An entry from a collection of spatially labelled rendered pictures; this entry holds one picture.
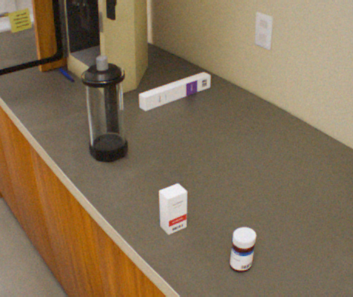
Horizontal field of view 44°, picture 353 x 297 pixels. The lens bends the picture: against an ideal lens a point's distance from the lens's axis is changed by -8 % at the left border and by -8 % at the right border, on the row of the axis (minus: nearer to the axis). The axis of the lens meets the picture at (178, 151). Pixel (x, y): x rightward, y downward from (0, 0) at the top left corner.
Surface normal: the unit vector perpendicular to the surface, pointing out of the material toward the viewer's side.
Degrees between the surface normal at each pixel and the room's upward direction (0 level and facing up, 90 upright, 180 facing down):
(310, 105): 90
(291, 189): 0
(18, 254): 0
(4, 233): 0
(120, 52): 90
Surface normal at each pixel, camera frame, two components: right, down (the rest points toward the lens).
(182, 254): 0.00, -0.83
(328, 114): -0.80, 0.33
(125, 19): 0.60, 0.44
